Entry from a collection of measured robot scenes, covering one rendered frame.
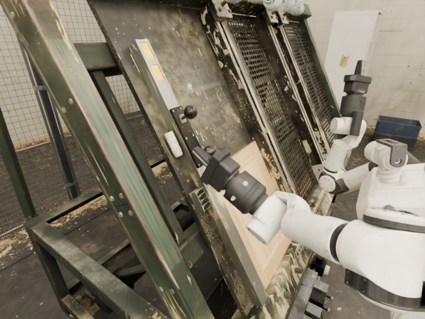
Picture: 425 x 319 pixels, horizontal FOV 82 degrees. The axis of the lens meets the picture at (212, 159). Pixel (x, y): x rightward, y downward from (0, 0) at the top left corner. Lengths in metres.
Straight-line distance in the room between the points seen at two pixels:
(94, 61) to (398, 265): 0.79
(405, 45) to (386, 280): 5.69
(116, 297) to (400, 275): 1.00
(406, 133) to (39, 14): 5.03
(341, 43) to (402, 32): 1.57
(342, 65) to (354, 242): 4.34
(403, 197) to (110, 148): 0.75
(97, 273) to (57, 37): 0.96
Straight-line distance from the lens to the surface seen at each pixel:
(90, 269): 1.33
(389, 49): 6.01
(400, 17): 6.01
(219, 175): 0.61
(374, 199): 0.82
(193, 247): 0.83
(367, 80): 1.18
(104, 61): 0.82
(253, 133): 1.11
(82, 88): 0.64
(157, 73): 0.80
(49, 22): 0.70
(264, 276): 1.03
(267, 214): 0.59
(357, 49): 4.65
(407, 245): 0.43
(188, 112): 0.65
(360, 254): 0.43
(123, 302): 1.17
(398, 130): 5.16
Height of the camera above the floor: 1.73
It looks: 27 degrees down
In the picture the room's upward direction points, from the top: straight up
